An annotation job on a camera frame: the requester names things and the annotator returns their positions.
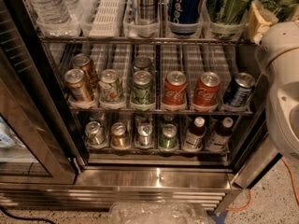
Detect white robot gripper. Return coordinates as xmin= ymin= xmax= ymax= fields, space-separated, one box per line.
xmin=248 ymin=0 xmax=299 ymax=88

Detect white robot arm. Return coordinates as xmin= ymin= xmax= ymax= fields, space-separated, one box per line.
xmin=248 ymin=0 xmax=299 ymax=157

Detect green can top shelf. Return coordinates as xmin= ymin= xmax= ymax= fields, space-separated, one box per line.
xmin=206 ymin=0 xmax=249 ymax=39

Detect green can shelf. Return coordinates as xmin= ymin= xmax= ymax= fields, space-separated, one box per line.
xmin=206 ymin=0 xmax=249 ymax=39
xmin=131 ymin=70 xmax=152 ymax=105
xmin=159 ymin=123 xmax=178 ymax=149

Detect blue can middle shelf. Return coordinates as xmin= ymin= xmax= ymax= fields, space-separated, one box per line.
xmin=223 ymin=73 xmax=255 ymax=107

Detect blue pepsi can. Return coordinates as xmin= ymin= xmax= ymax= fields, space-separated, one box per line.
xmin=168 ymin=0 xmax=202 ymax=35

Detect red coca-cola can right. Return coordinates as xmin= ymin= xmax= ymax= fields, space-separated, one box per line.
xmin=193 ymin=72 xmax=221 ymax=106

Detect red coca-cola can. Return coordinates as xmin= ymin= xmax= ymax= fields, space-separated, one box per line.
xmin=193 ymin=72 xmax=221 ymax=106
xmin=163 ymin=71 xmax=187 ymax=105

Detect red coca-cola can left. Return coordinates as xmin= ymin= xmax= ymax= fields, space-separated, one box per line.
xmin=163 ymin=71 xmax=187 ymax=105

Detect plaid patterned can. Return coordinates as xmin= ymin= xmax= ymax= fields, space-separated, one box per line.
xmin=137 ymin=0 xmax=158 ymax=25

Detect green can middle shelf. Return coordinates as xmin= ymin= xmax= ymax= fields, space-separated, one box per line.
xmin=131 ymin=70 xmax=152 ymax=105

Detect green can bottom shelf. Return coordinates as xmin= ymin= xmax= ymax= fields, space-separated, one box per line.
xmin=159 ymin=123 xmax=178 ymax=149

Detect silver can bottom shelf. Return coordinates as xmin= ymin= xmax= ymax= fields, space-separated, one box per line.
xmin=137 ymin=123 xmax=152 ymax=147

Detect white green soda can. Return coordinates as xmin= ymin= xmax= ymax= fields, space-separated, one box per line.
xmin=99 ymin=69 xmax=124 ymax=104

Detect stainless steel fridge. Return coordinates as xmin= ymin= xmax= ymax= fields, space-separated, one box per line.
xmin=0 ymin=0 xmax=299 ymax=217

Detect gold can bottom shelf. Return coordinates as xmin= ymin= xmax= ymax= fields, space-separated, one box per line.
xmin=111 ymin=122 xmax=128 ymax=148

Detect gold can rear left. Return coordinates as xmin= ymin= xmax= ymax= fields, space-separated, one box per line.
xmin=71 ymin=53 xmax=98 ymax=91

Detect gold can front left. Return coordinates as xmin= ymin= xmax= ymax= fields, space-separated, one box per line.
xmin=64 ymin=68 xmax=93 ymax=102

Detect silver green can bottom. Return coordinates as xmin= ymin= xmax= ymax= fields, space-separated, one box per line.
xmin=85 ymin=121 xmax=106 ymax=146

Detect glass fridge door left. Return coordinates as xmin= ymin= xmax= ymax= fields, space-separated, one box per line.
xmin=0 ymin=0 xmax=79 ymax=184

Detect brown bottle right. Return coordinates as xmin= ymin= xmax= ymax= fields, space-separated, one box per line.
xmin=206 ymin=117 xmax=234 ymax=152

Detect brown bottle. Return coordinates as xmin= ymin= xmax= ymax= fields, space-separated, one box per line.
xmin=206 ymin=117 xmax=234 ymax=152
xmin=183 ymin=117 xmax=206 ymax=151

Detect brown bottle left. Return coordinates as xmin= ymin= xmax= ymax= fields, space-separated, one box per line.
xmin=183 ymin=117 xmax=206 ymax=151

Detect clear water bottle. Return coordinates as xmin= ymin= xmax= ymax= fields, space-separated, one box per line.
xmin=30 ymin=0 xmax=71 ymax=24

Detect clear plastic bag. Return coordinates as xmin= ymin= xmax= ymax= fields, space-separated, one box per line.
xmin=108 ymin=203 xmax=216 ymax=224

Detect orange cable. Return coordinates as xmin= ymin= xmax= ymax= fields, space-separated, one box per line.
xmin=225 ymin=158 xmax=299 ymax=213

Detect black cable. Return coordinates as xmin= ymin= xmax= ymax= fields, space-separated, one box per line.
xmin=0 ymin=205 xmax=57 ymax=224

